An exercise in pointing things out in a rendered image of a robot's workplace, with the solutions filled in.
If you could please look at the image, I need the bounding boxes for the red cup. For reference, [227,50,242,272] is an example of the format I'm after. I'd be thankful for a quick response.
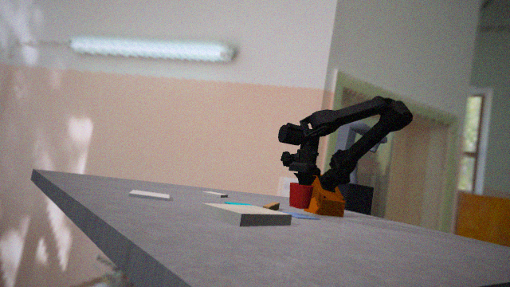
[289,183,314,209]

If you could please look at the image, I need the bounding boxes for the tan wooden plank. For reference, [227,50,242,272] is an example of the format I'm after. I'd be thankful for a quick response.
[263,202,280,210]

